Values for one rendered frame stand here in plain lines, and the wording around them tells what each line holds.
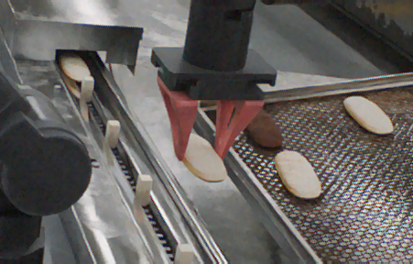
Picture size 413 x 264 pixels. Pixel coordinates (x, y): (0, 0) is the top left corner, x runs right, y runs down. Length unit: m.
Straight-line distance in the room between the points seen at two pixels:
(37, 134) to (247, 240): 0.34
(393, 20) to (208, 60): 3.60
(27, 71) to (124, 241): 0.43
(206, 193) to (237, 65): 0.29
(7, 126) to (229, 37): 0.21
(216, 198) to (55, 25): 0.36
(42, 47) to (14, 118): 0.54
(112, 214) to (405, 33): 3.46
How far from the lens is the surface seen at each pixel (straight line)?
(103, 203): 0.94
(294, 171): 0.99
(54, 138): 0.77
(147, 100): 1.33
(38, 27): 1.29
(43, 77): 1.24
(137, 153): 1.09
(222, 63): 0.83
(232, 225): 1.04
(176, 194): 0.99
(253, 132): 1.07
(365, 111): 1.14
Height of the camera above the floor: 1.30
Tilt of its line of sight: 25 degrees down
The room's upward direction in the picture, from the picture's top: 10 degrees clockwise
